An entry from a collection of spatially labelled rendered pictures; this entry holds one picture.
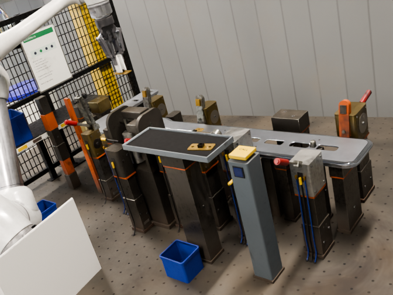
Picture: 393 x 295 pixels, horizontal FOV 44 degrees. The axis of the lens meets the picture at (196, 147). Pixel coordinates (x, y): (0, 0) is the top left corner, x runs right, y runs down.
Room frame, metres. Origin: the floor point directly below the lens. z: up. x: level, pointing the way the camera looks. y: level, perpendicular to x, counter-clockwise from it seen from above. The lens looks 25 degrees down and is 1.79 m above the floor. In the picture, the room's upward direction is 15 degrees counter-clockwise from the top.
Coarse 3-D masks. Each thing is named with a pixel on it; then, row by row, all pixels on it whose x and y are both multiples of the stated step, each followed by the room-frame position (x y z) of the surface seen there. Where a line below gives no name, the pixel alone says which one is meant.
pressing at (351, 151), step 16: (176, 128) 1.94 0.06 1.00; (192, 128) 1.89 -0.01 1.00; (208, 128) 1.85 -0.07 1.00; (224, 128) 1.81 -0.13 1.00; (256, 144) 1.59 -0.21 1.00; (272, 144) 1.56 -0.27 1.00; (288, 144) 1.53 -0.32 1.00; (320, 144) 1.47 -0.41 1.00; (336, 144) 1.44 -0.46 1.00; (352, 144) 1.41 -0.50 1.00; (368, 144) 1.39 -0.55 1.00; (336, 160) 1.33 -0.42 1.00; (352, 160) 1.31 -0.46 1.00
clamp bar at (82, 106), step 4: (76, 96) 2.06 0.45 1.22; (80, 96) 2.06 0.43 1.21; (84, 96) 2.06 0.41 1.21; (76, 100) 2.03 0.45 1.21; (80, 100) 2.03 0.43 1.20; (80, 104) 2.03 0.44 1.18; (84, 104) 2.04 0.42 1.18; (80, 108) 2.05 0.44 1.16; (84, 108) 2.03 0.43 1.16; (84, 112) 2.04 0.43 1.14; (88, 112) 2.04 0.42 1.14; (84, 116) 2.05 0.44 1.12; (88, 116) 2.04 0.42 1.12; (92, 116) 2.05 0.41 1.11; (88, 120) 2.04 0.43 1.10; (92, 120) 2.05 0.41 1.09; (92, 124) 2.04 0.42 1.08
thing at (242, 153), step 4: (236, 148) 1.28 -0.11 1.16; (240, 148) 1.27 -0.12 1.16; (244, 148) 1.27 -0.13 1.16; (248, 148) 1.26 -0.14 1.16; (252, 148) 1.25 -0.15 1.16; (232, 152) 1.26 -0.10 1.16; (236, 152) 1.25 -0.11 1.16; (240, 152) 1.25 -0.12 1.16; (244, 152) 1.24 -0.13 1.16; (248, 152) 1.24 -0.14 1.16; (252, 152) 1.24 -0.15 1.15; (232, 156) 1.24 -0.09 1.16; (236, 156) 1.23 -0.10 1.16; (240, 156) 1.22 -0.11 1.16; (244, 156) 1.22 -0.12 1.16; (248, 156) 1.22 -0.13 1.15
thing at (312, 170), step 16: (304, 160) 1.28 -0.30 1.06; (320, 160) 1.30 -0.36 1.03; (304, 176) 1.26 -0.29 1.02; (320, 176) 1.29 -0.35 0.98; (304, 192) 1.27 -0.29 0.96; (320, 192) 1.30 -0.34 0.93; (304, 208) 1.29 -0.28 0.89; (320, 208) 1.28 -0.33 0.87; (304, 224) 1.28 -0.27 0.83; (320, 224) 1.27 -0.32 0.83; (304, 240) 1.30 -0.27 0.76; (320, 240) 1.26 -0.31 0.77; (320, 256) 1.26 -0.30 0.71
